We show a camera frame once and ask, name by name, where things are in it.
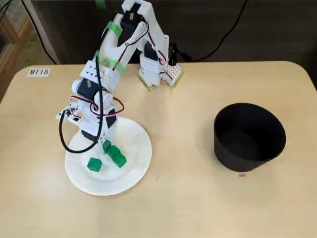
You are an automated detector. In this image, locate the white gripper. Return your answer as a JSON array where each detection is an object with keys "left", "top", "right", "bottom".
[{"left": 80, "top": 101, "right": 119, "bottom": 152}]

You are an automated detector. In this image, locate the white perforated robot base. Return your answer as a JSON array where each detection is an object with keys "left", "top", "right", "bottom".
[{"left": 159, "top": 61, "right": 181, "bottom": 87}]

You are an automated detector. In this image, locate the white paper plate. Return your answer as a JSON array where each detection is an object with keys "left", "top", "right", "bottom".
[{"left": 64, "top": 116, "right": 153, "bottom": 197}]

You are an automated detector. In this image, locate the black pot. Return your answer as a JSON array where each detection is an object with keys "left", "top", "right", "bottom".
[{"left": 213, "top": 102, "right": 287, "bottom": 172}]

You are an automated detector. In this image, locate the green tape strip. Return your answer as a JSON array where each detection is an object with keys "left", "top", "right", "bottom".
[
  {"left": 95, "top": 51, "right": 124, "bottom": 75},
  {"left": 106, "top": 21, "right": 123, "bottom": 35}
]

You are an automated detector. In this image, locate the white MT18 label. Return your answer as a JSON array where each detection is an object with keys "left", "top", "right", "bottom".
[{"left": 26, "top": 68, "right": 52, "bottom": 78}]

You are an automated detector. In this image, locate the black plug connector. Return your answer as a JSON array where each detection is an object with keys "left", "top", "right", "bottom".
[{"left": 169, "top": 43, "right": 178, "bottom": 66}]

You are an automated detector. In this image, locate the grey metal pole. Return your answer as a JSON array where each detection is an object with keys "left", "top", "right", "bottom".
[{"left": 21, "top": 0, "right": 61, "bottom": 65}]

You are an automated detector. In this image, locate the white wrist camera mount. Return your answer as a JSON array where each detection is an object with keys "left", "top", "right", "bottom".
[{"left": 54, "top": 106, "right": 84, "bottom": 124}]

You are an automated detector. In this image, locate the red gripper servo wire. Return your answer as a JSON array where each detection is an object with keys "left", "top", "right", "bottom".
[{"left": 69, "top": 96, "right": 124, "bottom": 119}]

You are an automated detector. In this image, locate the green base plate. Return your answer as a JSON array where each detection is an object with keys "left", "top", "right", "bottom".
[{"left": 135, "top": 70, "right": 186, "bottom": 93}]

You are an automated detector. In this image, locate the red white shoulder wire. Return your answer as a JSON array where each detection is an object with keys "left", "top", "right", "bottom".
[{"left": 148, "top": 21, "right": 167, "bottom": 66}]

